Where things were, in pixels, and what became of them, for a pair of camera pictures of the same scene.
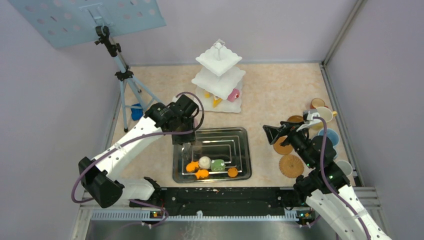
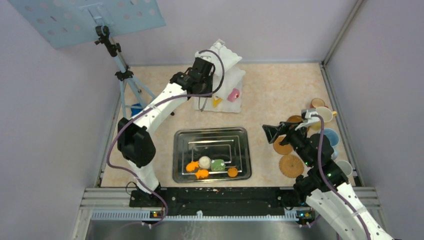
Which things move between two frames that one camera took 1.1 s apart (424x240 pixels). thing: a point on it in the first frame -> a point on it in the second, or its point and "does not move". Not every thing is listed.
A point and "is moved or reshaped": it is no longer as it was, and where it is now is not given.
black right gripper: (273, 133) does not move
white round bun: (204, 162) does not move
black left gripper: (190, 137) -> (209, 81)
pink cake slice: (234, 94) does not move
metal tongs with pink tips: (187, 153) is moved or reshaped
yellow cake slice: (216, 101) does not move
